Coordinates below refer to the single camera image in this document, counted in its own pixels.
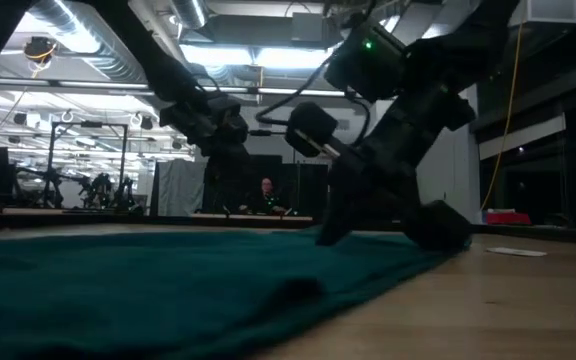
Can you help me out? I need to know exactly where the grey curtain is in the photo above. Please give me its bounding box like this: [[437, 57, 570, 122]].
[[153, 157, 209, 217]]

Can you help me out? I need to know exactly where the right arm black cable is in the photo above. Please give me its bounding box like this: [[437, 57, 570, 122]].
[[255, 52, 372, 149]]

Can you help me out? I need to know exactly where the black stand frame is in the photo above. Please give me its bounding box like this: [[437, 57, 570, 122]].
[[45, 120, 130, 209]]

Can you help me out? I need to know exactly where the red box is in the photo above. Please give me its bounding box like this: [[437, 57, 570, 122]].
[[485, 210, 533, 227]]

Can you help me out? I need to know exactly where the linear ceiling light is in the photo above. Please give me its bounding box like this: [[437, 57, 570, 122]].
[[0, 77, 349, 99]]

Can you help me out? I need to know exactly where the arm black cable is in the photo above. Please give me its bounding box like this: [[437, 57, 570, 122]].
[[192, 73, 224, 96], [255, 52, 372, 149]]

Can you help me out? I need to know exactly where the white paper slip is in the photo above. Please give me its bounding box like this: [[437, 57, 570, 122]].
[[486, 246, 548, 258]]

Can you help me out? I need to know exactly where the round black yellow ceiling device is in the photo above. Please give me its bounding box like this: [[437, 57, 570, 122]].
[[22, 35, 60, 65]]

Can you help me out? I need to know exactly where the green microfiber towel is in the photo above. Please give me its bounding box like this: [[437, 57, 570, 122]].
[[0, 227, 473, 360]]

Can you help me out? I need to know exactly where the white ceiling panel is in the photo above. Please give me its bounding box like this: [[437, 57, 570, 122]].
[[510, 0, 576, 26]]

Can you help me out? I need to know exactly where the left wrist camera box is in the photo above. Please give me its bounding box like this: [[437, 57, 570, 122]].
[[206, 93, 243, 121]]

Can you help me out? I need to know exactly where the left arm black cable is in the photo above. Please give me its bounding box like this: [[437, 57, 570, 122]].
[[192, 73, 224, 96]]

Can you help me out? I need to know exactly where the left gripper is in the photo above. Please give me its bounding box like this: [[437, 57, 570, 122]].
[[159, 91, 252, 214]]

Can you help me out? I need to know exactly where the black partition panel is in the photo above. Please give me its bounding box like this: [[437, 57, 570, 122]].
[[201, 153, 330, 217]]

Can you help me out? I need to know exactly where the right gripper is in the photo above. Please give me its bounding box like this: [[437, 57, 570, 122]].
[[315, 84, 477, 252]]

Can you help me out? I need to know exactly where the silver ventilation duct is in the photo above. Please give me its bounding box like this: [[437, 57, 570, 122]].
[[167, 0, 209, 29], [27, 0, 149, 84]]

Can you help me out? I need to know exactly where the person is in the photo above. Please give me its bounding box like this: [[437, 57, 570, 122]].
[[240, 176, 290, 217]]

